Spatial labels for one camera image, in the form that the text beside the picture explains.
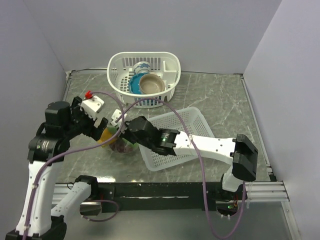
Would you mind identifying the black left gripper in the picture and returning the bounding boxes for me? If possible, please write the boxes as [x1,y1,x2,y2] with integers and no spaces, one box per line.
[63,96,108,140]

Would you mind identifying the purple fake grapes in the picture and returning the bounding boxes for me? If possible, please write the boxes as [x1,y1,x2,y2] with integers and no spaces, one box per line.
[109,139,134,153]

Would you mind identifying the polka dot zip top bag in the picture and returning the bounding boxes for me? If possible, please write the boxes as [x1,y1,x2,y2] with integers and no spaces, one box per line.
[97,124,139,154]

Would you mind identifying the orange fake fruit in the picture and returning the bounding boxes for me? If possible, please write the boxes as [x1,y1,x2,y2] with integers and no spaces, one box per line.
[97,128,118,147]

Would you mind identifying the green fake pepper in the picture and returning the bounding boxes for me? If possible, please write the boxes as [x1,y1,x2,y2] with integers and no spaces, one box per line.
[107,126,118,135]

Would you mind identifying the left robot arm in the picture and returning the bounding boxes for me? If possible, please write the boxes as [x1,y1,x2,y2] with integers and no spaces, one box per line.
[5,96,108,240]

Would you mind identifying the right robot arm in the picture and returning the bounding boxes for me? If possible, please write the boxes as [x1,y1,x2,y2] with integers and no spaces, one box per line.
[120,116,259,199]

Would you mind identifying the white perforated tray basket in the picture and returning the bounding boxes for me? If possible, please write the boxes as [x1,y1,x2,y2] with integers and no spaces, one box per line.
[138,106,216,172]

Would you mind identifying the beige ceramic bowl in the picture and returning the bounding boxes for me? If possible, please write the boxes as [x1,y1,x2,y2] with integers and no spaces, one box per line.
[139,73,166,95]

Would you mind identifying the blue dotted plate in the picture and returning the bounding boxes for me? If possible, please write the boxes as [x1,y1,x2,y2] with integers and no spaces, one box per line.
[128,73,144,95]

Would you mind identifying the white round dish basket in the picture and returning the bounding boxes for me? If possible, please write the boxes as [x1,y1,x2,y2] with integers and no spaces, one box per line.
[106,51,181,104]

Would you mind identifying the blue white patterned bowl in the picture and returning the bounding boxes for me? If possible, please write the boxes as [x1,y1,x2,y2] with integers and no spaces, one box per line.
[132,61,151,75]

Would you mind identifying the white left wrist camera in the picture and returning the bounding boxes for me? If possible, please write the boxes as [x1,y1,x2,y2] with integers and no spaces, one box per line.
[80,96,105,121]

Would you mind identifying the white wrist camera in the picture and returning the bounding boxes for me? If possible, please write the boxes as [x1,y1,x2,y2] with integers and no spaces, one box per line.
[110,109,129,127]
[80,96,105,121]

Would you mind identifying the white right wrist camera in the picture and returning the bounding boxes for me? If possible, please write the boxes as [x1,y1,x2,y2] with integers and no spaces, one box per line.
[110,109,129,127]

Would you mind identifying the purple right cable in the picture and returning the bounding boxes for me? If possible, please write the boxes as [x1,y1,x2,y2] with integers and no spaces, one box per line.
[116,97,247,239]

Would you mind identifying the purple cable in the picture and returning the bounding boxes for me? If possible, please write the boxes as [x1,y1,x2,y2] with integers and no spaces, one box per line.
[23,91,126,233]
[116,97,247,239]

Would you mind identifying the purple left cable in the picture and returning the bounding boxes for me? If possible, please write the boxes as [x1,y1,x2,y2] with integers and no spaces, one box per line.
[23,91,126,233]

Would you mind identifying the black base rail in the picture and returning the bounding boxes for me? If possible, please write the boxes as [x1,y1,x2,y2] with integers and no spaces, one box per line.
[68,181,248,217]

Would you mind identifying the aluminium frame rail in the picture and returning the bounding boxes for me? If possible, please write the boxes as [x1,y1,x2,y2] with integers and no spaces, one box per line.
[245,181,290,203]

